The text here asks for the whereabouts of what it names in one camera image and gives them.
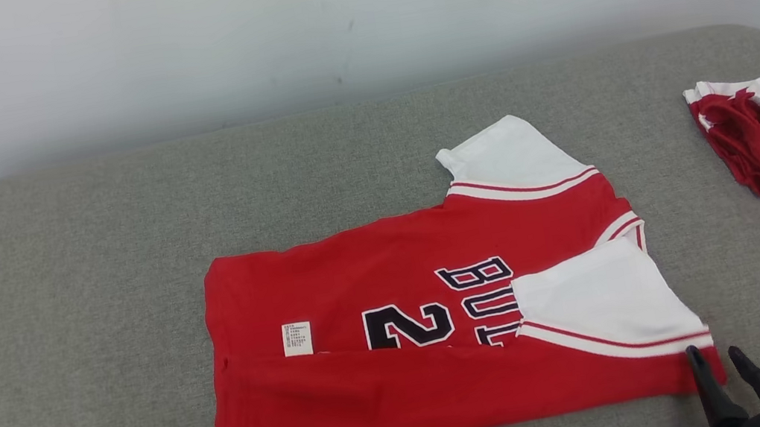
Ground grey fabric sofa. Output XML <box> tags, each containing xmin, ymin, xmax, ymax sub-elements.
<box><xmin>0</xmin><ymin>19</ymin><xmax>760</xmax><ymax>427</ymax></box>

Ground red basketball jersey white sleeves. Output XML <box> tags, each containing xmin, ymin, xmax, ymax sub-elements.
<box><xmin>174</xmin><ymin>88</ymin><xmax>733</xmax><ymax>427</ymax></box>

